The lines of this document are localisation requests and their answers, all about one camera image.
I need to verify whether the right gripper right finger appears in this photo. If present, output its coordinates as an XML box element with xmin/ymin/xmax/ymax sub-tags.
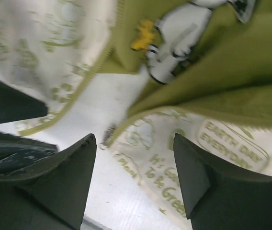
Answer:
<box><xmin>173</xmin><ymin>134</ymin><xmax>272</xmax><ymax>230</ymax></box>

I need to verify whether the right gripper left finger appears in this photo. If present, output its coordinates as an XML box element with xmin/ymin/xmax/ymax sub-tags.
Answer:
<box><xmin>0</xmin><ymin>134</ymin><xmax>97</xmax><ymax>230</ymax></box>

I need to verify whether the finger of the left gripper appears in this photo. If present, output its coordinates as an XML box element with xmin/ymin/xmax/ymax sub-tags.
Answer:
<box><xmin>0</xmin><ymin>81</ymin><xmax>48</xmax><ymax>124</ymax></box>
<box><xmin>0</xmin><ymin>132</ymin><xmax>58</xmax><ymax>175</ymax></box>

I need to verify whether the cream green printed jacket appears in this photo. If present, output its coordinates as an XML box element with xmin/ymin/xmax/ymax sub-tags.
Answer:
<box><xmin>0</xmin><ymin>0</ymin><xmax>272</xmax><ymax>220</ymax></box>

